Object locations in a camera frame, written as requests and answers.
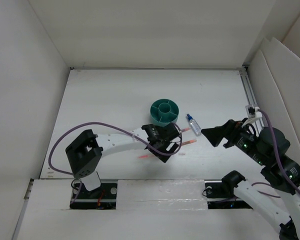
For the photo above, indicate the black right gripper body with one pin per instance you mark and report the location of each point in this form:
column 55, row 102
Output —
column 238, row 133

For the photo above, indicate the brown translucent pen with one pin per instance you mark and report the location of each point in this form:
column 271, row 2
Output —
column 189, row 142

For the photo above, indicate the white foam boards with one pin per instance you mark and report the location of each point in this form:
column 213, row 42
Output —
column 274, row 74

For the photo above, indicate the red translucent pen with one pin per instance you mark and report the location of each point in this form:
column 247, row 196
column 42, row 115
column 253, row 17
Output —
column 146, row 156

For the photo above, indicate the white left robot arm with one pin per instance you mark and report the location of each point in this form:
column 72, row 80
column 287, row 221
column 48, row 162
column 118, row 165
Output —
column 86, row 151

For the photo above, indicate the aluminium rail right side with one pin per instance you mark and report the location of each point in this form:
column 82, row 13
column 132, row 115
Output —
column 251, row 100

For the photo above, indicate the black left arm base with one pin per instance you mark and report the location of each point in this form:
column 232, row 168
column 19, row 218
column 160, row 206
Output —
column 103, row 198

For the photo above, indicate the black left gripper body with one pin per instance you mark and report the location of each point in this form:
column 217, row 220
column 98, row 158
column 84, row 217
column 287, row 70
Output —
column 161, row 157

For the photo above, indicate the teal round divided organizer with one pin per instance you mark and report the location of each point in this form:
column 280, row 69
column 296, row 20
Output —
column 164, row 112

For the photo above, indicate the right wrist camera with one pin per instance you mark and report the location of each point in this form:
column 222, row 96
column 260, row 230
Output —
column 253, row 112

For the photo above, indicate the clear blue-capped spray bottle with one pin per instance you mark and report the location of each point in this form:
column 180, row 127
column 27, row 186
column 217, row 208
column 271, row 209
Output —
column 194, row 125

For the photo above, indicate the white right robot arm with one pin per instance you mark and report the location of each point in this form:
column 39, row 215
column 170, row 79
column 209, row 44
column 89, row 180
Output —
column 268, row 149

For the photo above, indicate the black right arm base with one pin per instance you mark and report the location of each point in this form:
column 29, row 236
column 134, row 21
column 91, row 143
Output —
column 218, row 199

